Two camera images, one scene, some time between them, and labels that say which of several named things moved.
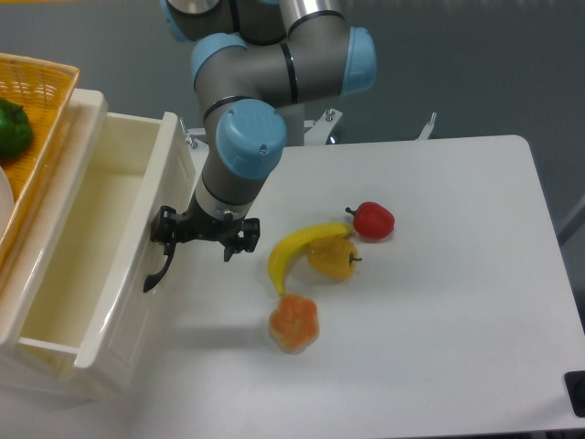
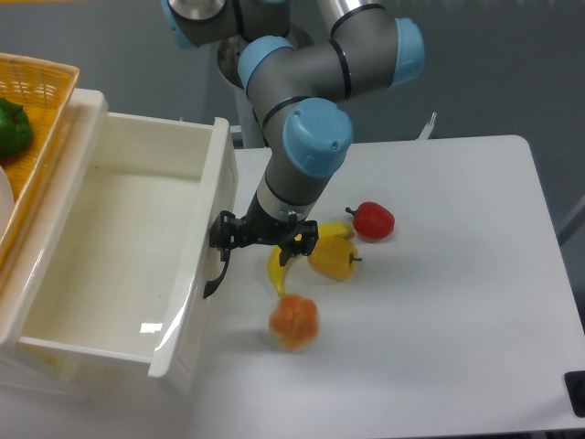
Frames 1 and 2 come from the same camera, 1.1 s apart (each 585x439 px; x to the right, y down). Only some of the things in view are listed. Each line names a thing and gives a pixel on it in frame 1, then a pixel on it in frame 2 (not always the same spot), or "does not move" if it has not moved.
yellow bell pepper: x=335 y=258 does not move
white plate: x=7 y=201 does not move
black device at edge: x=575 y=381 does not move
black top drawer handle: x=153 y=278 -> x=213 y=283
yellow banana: x=290 y=243 does not move
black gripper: x=165 y=228 -> x=257 y=227
